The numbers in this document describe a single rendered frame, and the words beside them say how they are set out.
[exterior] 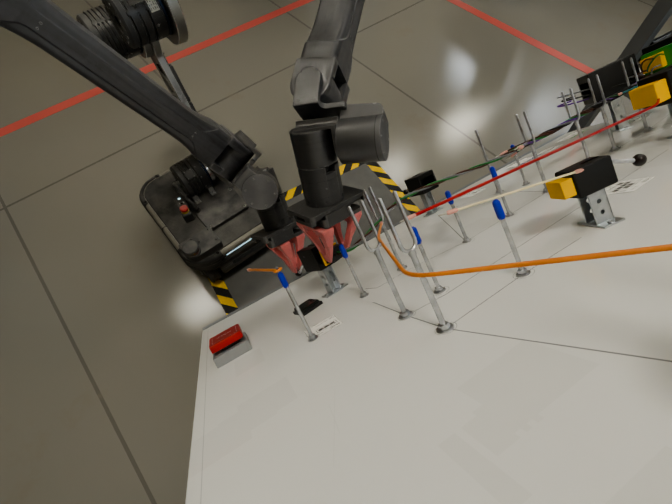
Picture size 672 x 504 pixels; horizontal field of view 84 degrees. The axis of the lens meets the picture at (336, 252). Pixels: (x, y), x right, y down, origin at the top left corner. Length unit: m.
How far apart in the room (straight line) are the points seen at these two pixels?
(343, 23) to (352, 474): 0.52
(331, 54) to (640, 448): 0.49
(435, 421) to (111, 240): 2.14
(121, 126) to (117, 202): 0.63
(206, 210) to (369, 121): 1.45
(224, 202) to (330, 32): 1.37
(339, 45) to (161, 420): 1.59
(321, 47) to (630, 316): 0.45
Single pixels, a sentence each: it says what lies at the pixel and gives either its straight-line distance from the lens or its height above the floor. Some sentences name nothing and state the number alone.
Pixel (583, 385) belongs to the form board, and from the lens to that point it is 0.28.
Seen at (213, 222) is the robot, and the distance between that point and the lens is 1.81.
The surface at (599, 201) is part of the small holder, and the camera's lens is 0.53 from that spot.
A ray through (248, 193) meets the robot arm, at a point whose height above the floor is 1.21.
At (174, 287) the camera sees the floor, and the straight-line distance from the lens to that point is 2.01.
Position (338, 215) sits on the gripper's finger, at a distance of 0.53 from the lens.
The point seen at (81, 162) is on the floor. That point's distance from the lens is 2.78.
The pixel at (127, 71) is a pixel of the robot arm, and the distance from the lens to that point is 0.59.
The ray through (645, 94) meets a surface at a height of 1.30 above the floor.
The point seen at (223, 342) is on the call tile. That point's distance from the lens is 0.59.
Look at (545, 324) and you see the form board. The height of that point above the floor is 1.39.
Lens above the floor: 1.67
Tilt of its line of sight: 60 degrees down
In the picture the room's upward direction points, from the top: straight up
